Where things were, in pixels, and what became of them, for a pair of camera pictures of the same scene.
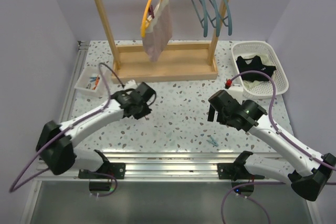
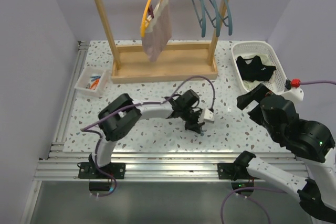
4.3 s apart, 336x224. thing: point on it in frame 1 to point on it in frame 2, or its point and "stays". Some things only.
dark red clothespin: (150, 11) stays
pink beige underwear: (159, 29) stays
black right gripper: (211, 114) to (243, 99)
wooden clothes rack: (186, 61) stays
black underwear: (254, 64) stays
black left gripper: (145, 112) to (195, 126)
